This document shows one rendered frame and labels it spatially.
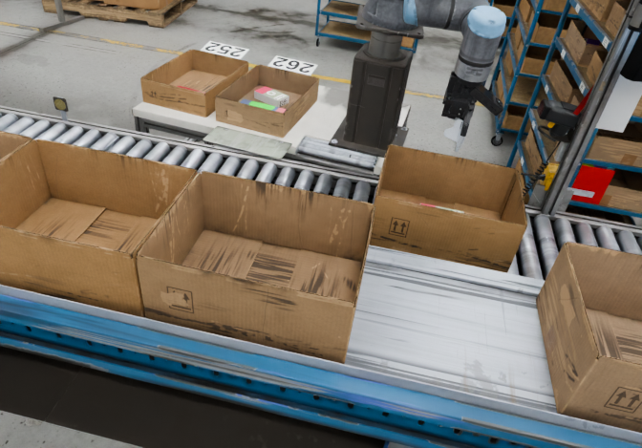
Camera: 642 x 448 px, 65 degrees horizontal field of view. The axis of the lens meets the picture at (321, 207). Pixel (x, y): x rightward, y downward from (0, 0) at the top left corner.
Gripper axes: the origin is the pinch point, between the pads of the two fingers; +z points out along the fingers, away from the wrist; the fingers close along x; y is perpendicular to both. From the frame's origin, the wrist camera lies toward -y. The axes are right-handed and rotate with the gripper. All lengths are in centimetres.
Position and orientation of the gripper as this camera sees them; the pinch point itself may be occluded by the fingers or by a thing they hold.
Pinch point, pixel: (459, 138)
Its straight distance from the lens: 154.2
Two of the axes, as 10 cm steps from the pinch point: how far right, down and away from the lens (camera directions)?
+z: -0.7, 7.4, 6.7
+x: -2.1, 6.5, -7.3
